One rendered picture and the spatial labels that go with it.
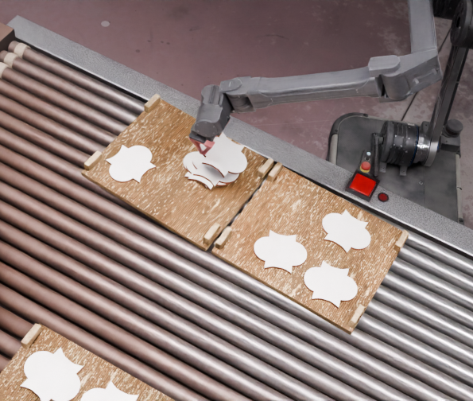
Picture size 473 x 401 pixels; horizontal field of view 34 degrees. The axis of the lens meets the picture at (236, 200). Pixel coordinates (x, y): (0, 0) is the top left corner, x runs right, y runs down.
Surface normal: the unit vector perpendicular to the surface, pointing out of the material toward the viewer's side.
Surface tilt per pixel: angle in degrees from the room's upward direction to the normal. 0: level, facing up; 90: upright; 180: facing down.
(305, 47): 0
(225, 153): 15
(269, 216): 0
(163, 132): 0
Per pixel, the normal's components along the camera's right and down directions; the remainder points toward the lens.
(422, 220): 0.10, -0.58
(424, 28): -0.29, -0.60
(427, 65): 0.28, 0.68
